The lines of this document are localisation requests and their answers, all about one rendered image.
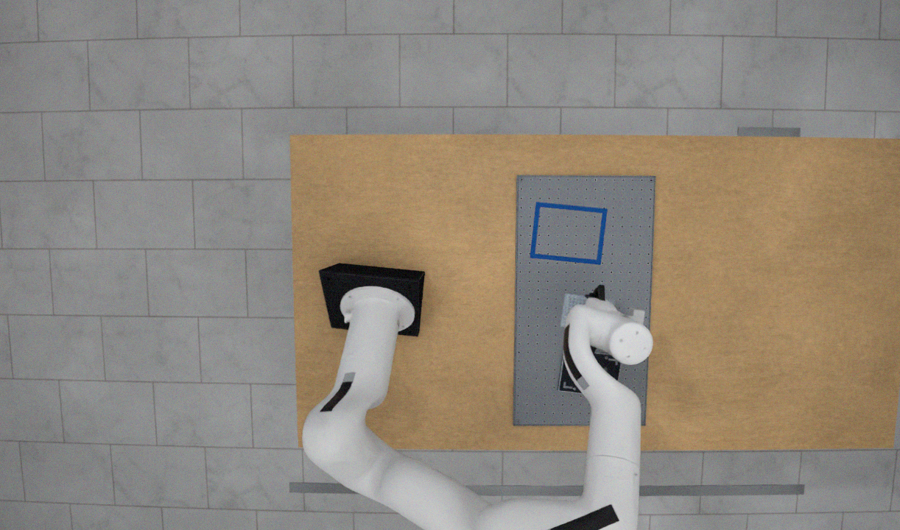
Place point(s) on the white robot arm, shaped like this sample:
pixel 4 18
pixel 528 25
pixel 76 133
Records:
pixel 336 439

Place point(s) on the blue rectangular tape outline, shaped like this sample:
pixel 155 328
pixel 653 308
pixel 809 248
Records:
pixel 574 208

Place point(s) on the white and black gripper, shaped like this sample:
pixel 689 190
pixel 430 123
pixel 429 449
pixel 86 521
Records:
pixel 600 303

